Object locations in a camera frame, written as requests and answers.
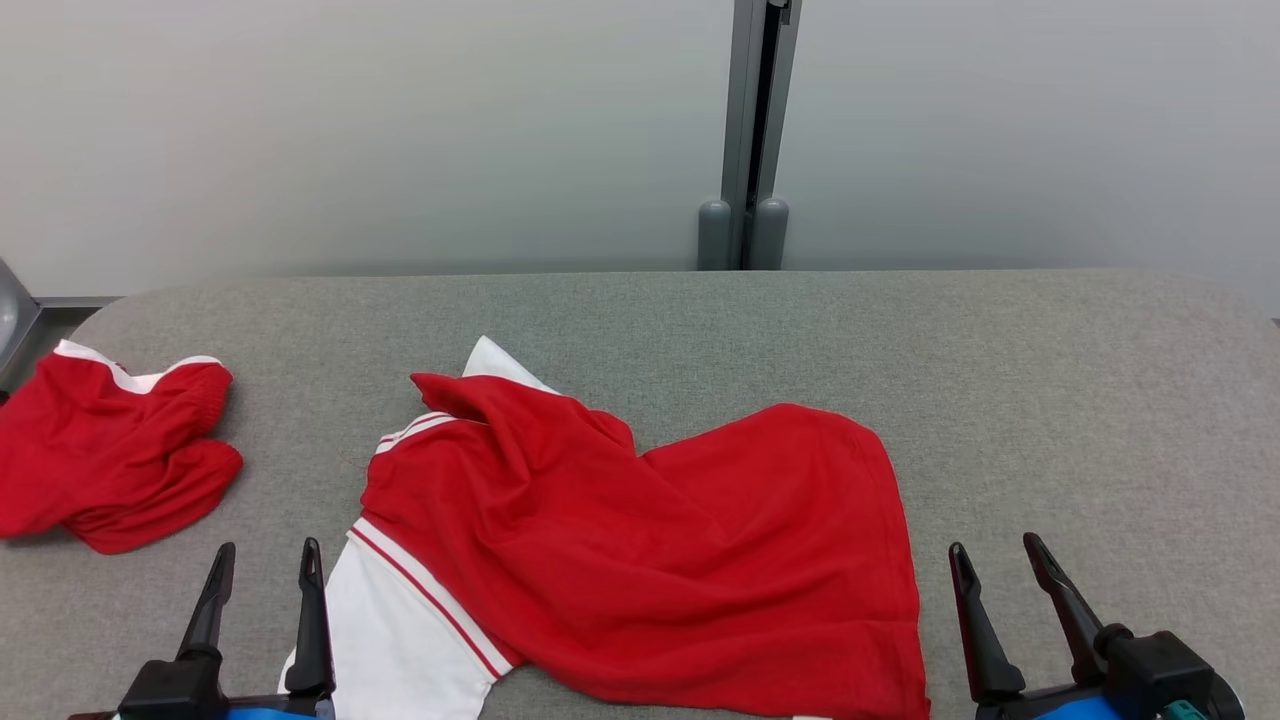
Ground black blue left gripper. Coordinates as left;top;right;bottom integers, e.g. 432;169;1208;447
178;537;337;720

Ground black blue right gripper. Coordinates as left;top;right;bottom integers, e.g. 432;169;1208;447
948;532;1132;720

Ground red white-striped shorts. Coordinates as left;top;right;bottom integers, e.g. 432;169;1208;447
0;339;245;556

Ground red white jersey shirt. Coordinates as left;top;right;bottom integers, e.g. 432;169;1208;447
279;335;932;720

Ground grey tubular caster leg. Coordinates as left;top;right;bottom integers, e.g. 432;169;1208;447
0;257;42;373

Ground grey metal partition post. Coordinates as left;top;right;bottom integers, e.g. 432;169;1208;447
696;0;804;272

